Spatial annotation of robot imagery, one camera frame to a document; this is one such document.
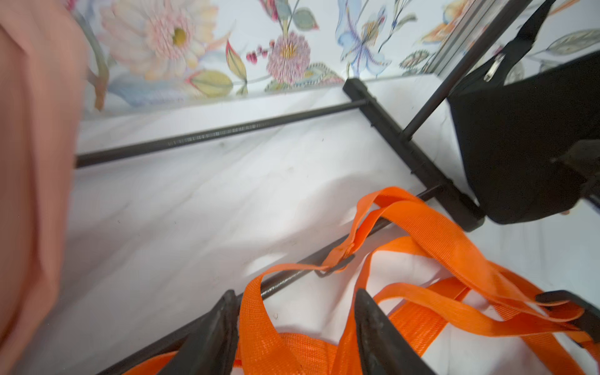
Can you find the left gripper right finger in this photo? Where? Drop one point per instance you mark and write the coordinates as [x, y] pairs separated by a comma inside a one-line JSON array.
[[382, 349]]

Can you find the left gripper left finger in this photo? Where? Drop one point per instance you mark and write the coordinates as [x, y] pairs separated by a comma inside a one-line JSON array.
[[210, 349]]

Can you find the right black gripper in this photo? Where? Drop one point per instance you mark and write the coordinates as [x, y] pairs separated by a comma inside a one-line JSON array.
[[574, 167]]

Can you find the black crossbody bag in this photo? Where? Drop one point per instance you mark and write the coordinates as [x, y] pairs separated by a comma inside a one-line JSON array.
[[504, 129]]

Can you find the pink crescent bag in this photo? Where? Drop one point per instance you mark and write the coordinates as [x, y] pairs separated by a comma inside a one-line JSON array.
[[43, 67]]

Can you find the black metal clothes rack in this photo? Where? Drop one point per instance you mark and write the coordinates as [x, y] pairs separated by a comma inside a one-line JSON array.
[[438, 185]]

